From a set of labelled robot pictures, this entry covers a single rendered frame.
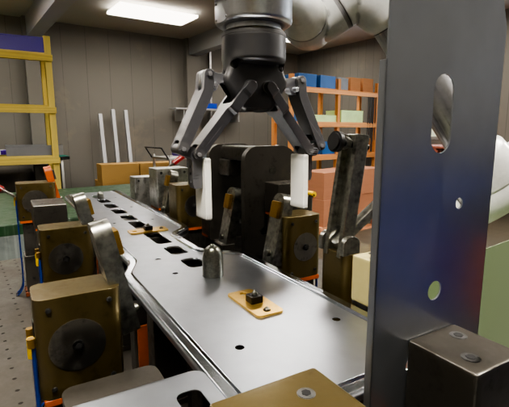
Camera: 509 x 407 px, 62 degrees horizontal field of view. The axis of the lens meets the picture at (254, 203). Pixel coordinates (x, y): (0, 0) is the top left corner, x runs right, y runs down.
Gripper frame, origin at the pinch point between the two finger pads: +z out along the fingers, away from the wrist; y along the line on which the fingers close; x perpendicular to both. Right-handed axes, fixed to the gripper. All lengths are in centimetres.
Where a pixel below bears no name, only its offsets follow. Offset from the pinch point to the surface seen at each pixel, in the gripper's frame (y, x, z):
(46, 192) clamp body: 16, -102, 10
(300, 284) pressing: -8.8, -2.0, 12.9
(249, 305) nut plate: 1.3, 0.8, 12.8
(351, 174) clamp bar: -14.4, 1.6, -3.0
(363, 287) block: -10.7, 8.4, 10.4
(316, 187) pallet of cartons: -274, -328, 53
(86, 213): 13.7, -38.8, 6.2
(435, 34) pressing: 2.9, 26.8, -14.5
